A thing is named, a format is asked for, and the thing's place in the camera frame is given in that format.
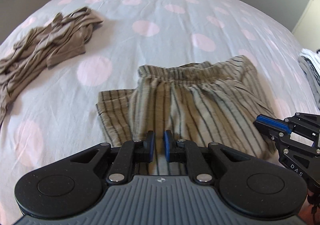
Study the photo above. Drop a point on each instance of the beige striped pants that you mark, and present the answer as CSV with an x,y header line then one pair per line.
x,y
190,105

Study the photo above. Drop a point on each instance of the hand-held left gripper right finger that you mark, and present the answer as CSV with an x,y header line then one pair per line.
x,y
168,146

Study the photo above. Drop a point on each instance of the brown shirt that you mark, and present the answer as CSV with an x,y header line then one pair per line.
x,y
47,45

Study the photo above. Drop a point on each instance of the grey folded garment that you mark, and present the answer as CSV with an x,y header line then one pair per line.
x,y
313,82

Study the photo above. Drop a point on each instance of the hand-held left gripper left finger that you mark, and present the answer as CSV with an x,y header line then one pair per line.
x,y
150,146

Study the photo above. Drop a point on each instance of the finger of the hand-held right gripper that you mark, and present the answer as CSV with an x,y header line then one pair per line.
x,y
265,130
275,123

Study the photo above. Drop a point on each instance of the dark patterned folded garment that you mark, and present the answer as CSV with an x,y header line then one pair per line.
x,y
315,63

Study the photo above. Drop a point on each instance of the white folded fleece garment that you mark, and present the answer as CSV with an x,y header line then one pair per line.
x,y
311,55

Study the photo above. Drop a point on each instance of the polka dot bed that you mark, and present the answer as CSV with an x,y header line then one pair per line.
x,y
162,27

